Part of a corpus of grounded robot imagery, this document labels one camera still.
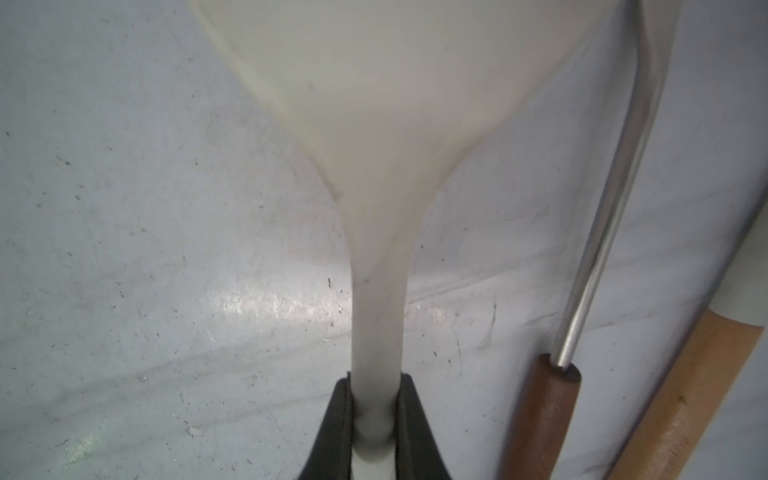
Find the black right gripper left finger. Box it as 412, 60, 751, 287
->
298, 376, 354, 480

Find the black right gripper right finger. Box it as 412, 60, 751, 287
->
395, 373, 451, 480

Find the cream utensil dark wood handle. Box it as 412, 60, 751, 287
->
496, 1, 682, 479

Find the cream spatula light wood handle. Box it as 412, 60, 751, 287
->
605, 203, 768, 480

